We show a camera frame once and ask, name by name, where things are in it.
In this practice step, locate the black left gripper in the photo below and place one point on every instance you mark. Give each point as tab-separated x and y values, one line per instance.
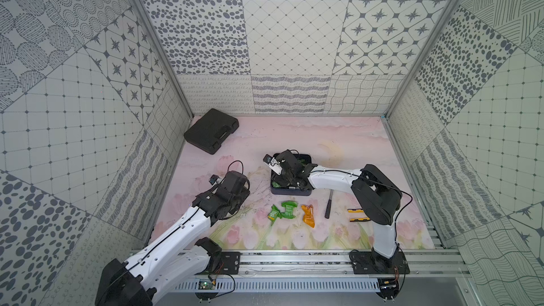
237	193

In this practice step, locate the orange cookie packet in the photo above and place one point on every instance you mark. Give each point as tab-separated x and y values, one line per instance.
308	215

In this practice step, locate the light green cookie packet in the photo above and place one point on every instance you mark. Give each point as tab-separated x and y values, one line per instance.
274	214

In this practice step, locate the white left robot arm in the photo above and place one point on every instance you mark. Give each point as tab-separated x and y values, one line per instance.
170	242

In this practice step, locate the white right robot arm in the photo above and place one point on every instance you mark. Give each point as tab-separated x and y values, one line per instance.
378	197

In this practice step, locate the dark blue storage box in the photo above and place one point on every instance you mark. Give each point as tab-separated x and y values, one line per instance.
277	189

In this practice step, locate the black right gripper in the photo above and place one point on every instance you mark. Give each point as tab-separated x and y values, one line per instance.
278	179

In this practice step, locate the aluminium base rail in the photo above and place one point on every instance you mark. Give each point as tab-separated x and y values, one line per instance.
300	265

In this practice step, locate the black handled hammer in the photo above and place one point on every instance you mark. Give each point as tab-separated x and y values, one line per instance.
329	206

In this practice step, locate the black plastic tool case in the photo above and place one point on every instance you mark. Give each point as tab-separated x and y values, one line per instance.
211	130

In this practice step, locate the yellow black pliers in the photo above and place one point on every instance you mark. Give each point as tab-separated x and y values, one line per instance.
358	215

